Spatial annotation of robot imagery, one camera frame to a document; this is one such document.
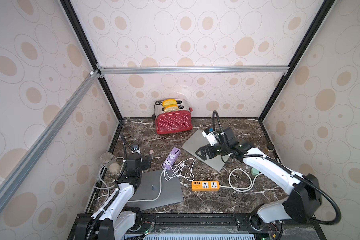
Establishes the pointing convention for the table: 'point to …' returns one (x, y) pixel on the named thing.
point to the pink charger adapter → (151, 152)
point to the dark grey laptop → (156, 188)
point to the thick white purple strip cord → (142, 200)
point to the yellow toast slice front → (171, 108)
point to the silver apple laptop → (193, 140)
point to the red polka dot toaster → (168, 122)
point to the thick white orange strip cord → (237, 189)
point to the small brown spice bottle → (269, 150)
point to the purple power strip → (171, 158)
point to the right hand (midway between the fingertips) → (200, 152)
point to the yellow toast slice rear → (169, 102)
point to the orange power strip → (205, 185)
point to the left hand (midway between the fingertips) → (142, 154)
